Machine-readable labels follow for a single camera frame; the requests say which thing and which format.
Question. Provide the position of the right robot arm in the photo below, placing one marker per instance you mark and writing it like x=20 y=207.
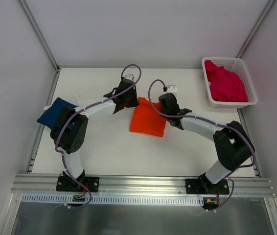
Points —
x=232 y=145

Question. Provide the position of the folded white t shirt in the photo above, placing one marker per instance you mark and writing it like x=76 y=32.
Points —
x=73 y=100

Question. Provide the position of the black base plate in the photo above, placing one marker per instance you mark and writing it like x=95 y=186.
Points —
x=201 y=186
x=67 y=184

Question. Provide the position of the white slotted cable duct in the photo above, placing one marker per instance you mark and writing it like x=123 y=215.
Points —
x=114 y=199

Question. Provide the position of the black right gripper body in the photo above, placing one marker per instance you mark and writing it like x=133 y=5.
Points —
x=167 y=110

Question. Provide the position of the orange t shirt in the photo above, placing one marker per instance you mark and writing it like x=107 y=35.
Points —
x=146 y=120

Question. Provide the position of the aluminium front rail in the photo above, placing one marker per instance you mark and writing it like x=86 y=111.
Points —
x=143 y=185

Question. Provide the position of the folded navy blue t shirt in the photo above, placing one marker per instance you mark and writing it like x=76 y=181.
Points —
x=51 y=113

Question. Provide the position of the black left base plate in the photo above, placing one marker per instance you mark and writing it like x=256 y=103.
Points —
x=67 y=184

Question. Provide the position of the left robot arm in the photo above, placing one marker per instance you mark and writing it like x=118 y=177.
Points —
x=70 y=129

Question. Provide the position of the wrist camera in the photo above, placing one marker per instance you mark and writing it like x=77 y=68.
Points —
x=172 y=89
x=130 y=77

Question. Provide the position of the magenta t shirt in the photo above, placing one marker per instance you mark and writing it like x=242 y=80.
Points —
x=225 y=85

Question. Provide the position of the white plastic basket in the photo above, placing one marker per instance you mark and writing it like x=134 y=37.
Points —
x=237 y=66

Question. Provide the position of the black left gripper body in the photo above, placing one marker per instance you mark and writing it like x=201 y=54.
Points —
x=130 y=98

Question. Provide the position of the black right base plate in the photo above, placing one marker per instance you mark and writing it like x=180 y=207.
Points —
x=201 y=186

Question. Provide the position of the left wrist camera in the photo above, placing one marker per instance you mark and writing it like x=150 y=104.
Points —
x=130 y=77

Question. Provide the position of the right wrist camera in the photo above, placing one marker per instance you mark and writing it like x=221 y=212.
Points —
x=172 y=89

